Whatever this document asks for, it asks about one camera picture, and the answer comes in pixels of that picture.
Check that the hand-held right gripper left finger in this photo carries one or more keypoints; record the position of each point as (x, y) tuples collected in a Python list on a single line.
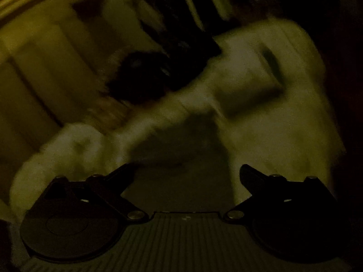
[(128, 172)]

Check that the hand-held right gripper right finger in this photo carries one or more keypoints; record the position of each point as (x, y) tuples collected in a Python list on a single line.
[(247, 172)]

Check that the cream printed blanket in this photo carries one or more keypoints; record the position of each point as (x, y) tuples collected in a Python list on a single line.
[(283, 147)]

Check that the dark cloth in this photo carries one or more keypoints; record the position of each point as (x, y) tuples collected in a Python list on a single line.
[(158, 76)]

